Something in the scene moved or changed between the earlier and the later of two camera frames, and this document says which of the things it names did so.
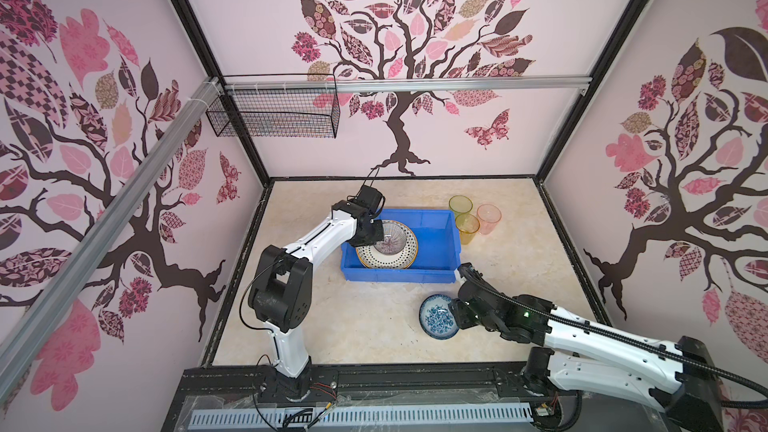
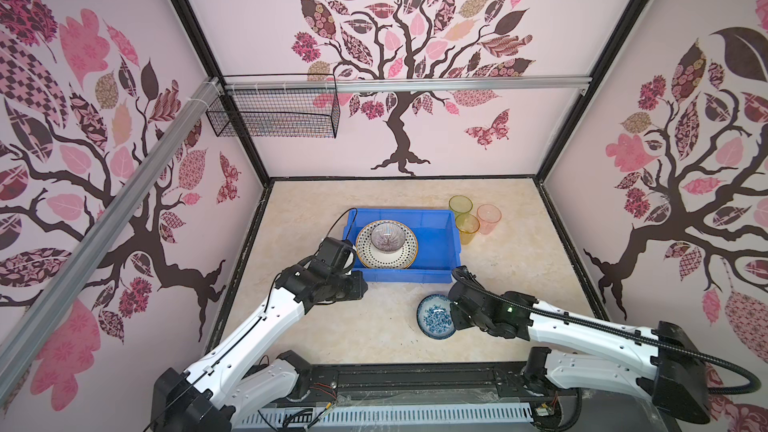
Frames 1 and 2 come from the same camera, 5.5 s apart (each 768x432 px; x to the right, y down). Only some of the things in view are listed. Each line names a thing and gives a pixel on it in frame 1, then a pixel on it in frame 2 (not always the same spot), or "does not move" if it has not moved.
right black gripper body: x=465 y=318 does not move
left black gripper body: x=372 y=233 → x=345 y=287
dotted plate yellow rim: x=371 y=257 does not move
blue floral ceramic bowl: x=436 y=318 does not move
